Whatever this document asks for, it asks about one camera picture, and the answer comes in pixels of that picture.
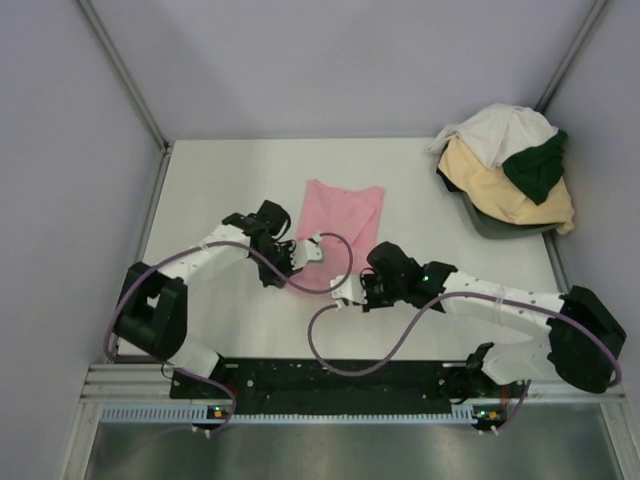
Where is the beige t shirt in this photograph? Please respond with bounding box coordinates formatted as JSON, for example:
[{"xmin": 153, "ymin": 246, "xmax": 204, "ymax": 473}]
[{"xmin": 438, "ymin": 138, "xmax": 574, "ymax": 235}]

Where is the dark green t shirt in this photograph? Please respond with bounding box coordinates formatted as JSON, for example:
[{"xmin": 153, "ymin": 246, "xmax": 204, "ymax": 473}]
[{"xmin": 502, "ymin": 130, "xmax": 568, "ymax": 205}]

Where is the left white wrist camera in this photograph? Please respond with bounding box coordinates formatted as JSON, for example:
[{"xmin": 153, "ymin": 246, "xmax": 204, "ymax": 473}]
[{"xmin": 291, "ymin": 233, "xmax": 324, "ymax": 270}]

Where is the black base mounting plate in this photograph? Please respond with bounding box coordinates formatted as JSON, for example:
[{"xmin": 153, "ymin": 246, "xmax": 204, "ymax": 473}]
[{"xmin": 168, "ymin": 355, "xmax": 530, "ymax": 415}]

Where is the pink t shirt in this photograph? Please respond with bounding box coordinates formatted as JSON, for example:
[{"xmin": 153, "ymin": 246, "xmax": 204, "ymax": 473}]
[{"xmin": 293, "ymin": 180, "xmax": 386, "ymax": 297}]

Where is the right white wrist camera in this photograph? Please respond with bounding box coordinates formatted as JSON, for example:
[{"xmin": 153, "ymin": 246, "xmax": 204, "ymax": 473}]
[{"xmin": 330, "ymin": 275, "xmax": 367, "ymax": 309}]

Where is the aluminium corner post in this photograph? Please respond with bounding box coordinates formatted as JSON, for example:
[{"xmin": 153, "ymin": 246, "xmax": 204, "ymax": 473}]
[
  {"xmin": 535, "ymin": 0, "xmax": 613, "ymax": 114},
  {"xmin": 74, "ymin": 0, "xmax": 170, "ymax": 154}
]

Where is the grey plastic bin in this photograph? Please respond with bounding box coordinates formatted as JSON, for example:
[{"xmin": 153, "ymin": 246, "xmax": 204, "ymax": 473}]
[{"xmin": 436, "ymin": 169, "xmax": 557, "ymax": 240}]

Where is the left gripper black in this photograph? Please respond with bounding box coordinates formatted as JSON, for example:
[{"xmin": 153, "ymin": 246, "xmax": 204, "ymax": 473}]
[{"xmin": 250, "ymin": 241, "xmax": 302, "ymax": 287}]

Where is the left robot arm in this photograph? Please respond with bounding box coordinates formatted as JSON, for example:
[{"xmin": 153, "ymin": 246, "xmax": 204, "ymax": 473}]
[{"xmin": 113, "ymin": 200, "xmax": 322, "ymax": 397}]

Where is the grey slotted cable duct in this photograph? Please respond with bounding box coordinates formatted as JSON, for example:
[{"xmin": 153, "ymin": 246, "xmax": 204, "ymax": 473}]
[{"xmin": 101, "ymin": 404, "xmax": 505, "ymax": 428}]

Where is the white t shirt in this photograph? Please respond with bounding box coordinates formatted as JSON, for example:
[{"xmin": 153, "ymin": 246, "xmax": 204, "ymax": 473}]
[{"xmin": 427, "ymin": 103, "xmax": 559, "ymax": 169}]

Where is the right aluminium corner post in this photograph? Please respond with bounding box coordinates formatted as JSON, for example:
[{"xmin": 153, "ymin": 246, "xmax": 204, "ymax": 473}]
[{"xmin": 535, "ymin": 0, "xmax": 613, "ymax": 114}]

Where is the left aluminium corner post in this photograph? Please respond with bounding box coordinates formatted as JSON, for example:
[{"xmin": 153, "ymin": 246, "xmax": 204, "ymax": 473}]
[{"xmin": 74, "ymin": 0, "xmax": 170, "ymax": 154}]

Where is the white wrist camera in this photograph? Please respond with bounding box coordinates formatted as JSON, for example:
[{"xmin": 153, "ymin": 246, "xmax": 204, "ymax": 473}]
[
  {"xmin": 330, "ymin": 275, "xmax": 367, "ymax": 309},
  {"xmin": 291, "ymin": 233, "xmax": 324, "ymax": 270}
]

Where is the aluminium frame rail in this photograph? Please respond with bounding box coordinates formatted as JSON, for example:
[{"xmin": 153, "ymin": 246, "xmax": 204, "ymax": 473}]
[{"xmin": 80, "ymin": 364, "xmax": 626, "ymax": 403}]

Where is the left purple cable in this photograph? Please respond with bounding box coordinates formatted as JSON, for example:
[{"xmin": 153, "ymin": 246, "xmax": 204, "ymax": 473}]
[{"xmin": 102, "ymin": 230, "xmax": 355, "ymax": 441}]

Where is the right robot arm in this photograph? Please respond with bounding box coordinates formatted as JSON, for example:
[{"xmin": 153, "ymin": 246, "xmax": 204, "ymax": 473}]
[{"xmin": 354, "ymin": 242, "xmax": 627, "ymax": 396}]

